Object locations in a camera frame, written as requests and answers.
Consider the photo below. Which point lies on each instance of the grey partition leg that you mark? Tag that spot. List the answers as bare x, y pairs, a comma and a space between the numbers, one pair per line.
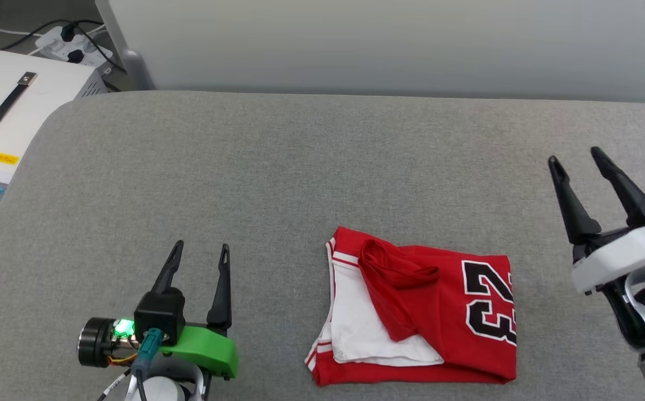
136, 72

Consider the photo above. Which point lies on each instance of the black power plug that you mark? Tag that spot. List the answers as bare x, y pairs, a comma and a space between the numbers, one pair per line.
75, 55
67, 33

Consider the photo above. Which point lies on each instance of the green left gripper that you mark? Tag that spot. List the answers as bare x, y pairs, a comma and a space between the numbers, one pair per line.
211, 351

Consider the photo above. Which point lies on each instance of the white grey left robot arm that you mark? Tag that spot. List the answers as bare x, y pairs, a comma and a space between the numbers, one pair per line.
161, 390

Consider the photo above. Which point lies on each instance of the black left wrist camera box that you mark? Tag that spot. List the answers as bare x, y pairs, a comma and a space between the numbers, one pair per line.
158, 312

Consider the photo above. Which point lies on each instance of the white power strip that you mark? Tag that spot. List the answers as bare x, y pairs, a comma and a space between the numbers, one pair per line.
91, 53

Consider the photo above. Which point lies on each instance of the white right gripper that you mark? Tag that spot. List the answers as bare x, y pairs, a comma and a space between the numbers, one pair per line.
623, 256

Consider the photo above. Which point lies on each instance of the yellow warning sticker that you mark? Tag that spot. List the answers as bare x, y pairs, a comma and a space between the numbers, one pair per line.
4, 158

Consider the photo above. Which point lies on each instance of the red and white basketball jersey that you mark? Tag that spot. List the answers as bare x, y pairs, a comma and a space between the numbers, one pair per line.
456, 345

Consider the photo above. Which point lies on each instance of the white metal equipment box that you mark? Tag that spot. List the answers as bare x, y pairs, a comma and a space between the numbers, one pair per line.
49, 117

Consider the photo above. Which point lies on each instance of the grey fabric sofa seat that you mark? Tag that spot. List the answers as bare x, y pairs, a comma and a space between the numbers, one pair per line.
300, 167

